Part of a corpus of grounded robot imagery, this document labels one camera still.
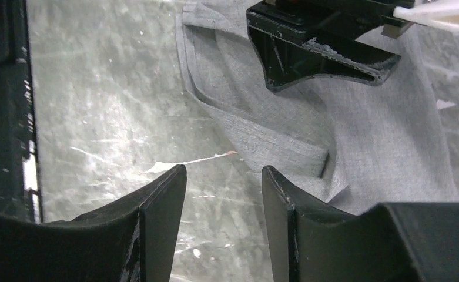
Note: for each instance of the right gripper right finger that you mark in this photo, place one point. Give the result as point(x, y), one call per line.
point(310, 240)

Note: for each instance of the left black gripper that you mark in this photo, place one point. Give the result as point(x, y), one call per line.
point(275, 27)

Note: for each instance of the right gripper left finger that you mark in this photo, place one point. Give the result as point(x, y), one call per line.
point(131, 239)

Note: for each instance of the grey cloth napkin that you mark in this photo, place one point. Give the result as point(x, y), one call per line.
point(350, 145)

